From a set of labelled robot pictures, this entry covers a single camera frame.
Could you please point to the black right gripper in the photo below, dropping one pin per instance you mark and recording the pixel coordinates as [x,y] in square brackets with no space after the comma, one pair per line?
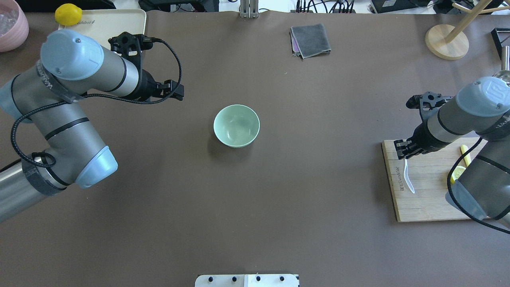
[424,140]

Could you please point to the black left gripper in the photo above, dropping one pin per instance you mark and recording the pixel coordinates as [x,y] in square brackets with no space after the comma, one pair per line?
[146,86]

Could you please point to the white ceramic spoon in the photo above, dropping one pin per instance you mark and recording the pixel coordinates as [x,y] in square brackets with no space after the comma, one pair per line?
[406,177]

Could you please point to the mint green bowl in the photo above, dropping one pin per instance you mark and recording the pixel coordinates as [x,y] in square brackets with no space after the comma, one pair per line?
[236,126]

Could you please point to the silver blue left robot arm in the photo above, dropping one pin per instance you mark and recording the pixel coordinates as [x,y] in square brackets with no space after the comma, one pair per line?
[56,143]

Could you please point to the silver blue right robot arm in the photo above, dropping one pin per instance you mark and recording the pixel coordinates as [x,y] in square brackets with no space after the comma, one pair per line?
[482,191]

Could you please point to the pink bowl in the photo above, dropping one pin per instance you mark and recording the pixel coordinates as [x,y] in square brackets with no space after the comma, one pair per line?
[14,26]

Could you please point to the wooden cutting board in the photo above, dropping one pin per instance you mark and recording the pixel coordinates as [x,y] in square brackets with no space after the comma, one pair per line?
[428,175]

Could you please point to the halved lemon slice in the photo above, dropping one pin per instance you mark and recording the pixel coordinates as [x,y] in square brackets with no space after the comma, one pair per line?
[456,174]

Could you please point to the yellow plastic knife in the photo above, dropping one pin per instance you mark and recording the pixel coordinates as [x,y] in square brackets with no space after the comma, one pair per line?
[467,157]

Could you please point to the beige rabbit serving tray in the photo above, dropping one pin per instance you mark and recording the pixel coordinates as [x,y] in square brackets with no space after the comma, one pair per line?
[104,24]

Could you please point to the wooden mug tree stand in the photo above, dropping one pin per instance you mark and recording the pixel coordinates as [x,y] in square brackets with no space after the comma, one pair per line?
[449,42]

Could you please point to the metal scoop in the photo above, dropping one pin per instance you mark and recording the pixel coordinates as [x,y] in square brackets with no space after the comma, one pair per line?
[504,73]

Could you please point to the yellow lemon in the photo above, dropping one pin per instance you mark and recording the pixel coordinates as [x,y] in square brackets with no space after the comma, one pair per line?
[68,14]

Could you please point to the grey folded cloth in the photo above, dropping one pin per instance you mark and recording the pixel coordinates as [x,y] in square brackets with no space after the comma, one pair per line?
[309,41]

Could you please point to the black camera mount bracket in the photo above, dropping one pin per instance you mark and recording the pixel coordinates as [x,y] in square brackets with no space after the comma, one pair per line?
[427,103]

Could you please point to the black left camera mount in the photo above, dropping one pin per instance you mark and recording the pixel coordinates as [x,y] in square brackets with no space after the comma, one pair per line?
[130,46]

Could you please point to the aluminium frame post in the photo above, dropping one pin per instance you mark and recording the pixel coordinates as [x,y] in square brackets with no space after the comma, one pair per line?
[249,9]

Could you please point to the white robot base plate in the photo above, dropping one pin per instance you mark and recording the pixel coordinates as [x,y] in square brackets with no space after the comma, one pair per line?
[248,280]

